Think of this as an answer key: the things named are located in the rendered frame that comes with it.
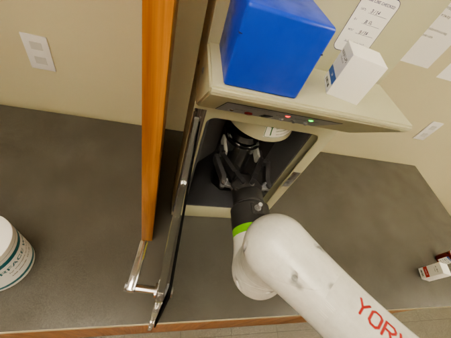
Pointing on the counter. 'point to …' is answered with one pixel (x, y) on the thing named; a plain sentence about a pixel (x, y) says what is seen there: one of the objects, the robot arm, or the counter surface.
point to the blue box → (273, 44)
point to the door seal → (178, 238)
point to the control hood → (304, 100)
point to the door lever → (139, 273)
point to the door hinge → (199, 120)
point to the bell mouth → (259, 131)
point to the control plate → (274, 115)
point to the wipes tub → (13, 255)
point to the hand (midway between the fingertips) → (239, 145)
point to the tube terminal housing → (415, 31)
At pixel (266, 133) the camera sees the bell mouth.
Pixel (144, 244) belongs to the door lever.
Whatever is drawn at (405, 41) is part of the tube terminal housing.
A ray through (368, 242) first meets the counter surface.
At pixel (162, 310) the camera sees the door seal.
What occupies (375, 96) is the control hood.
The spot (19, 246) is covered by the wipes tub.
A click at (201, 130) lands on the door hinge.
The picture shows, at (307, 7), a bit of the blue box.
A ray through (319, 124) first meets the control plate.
